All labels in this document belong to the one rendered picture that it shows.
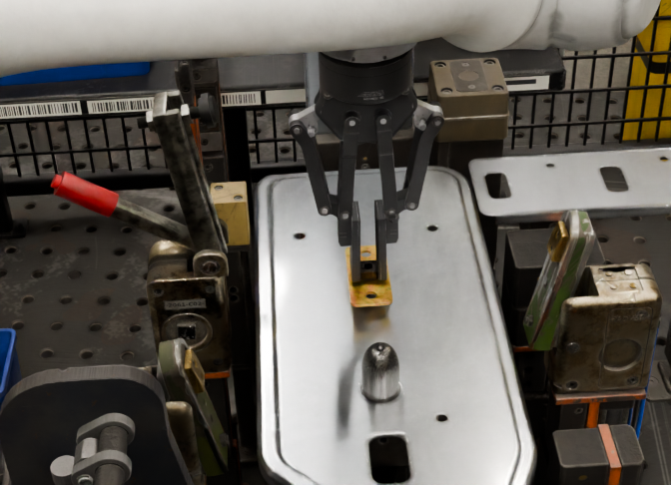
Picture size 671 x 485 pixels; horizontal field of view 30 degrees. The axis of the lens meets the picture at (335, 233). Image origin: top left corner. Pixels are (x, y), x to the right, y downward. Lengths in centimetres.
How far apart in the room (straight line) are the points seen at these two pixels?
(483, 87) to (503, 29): 53
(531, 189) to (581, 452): 35
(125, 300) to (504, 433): 73
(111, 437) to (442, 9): 33
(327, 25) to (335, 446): 41
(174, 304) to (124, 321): 49
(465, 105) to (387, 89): 34
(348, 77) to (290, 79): 43
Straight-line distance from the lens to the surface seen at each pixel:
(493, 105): 134
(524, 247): 124
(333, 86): 100
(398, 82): 100
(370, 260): 115
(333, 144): 136
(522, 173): 131
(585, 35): 82
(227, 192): 118
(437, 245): 121
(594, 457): 104
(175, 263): 112
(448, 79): 135
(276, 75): 142
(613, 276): 112
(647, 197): 130
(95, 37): 71
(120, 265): 169
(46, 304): 165
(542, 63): 144
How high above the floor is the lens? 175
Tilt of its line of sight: 38 degrees down
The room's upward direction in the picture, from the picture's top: 2 degrees counter-clockwise
